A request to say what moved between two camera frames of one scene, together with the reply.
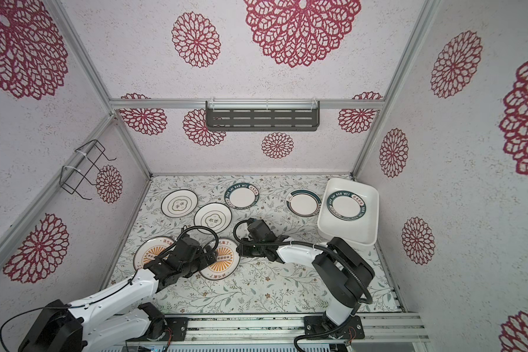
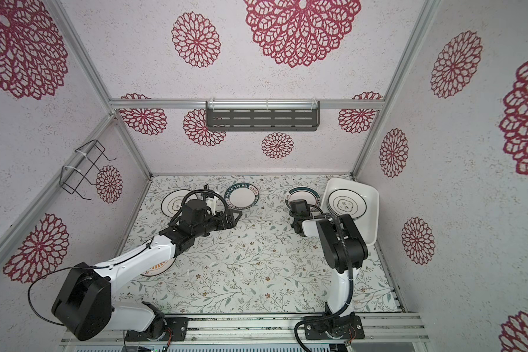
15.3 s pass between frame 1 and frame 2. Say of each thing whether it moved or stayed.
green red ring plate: stayed
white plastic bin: stayed
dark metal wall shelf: stayed
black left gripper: moved
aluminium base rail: stayed
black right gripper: moved
